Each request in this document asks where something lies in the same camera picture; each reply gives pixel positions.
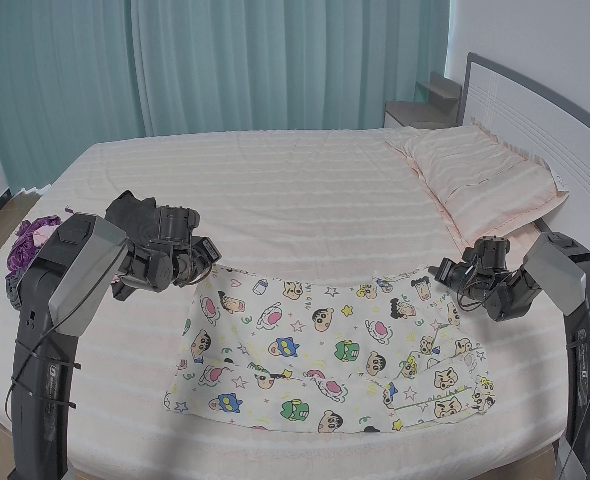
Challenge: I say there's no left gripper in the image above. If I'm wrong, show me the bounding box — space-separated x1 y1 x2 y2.
175 236 223 284

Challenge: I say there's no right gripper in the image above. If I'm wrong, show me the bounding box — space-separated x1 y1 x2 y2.
437 258 477 294

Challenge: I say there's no white printed pyjama top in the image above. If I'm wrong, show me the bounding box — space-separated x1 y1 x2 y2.
162 263 498 435

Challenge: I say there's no bed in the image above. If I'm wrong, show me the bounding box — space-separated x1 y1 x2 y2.
0 52 590 471

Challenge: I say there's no black garment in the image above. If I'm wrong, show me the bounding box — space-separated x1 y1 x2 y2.
104 190 161 301

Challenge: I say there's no pale pink striped pillow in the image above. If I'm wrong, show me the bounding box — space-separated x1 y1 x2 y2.
385 122 570 249

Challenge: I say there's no pink garment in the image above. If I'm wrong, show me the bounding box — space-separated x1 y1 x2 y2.
32 225 58 249

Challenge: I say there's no grey white bedside table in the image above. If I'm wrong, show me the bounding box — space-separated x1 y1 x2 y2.
385 70 463 130

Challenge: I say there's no purple garment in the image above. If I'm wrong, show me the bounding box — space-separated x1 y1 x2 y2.
7 215 61 281

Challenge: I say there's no grey garment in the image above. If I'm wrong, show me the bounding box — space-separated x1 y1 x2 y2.
5 273 26 314

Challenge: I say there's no blue-green curtain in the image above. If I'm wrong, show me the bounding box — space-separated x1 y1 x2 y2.
0 0 453 196

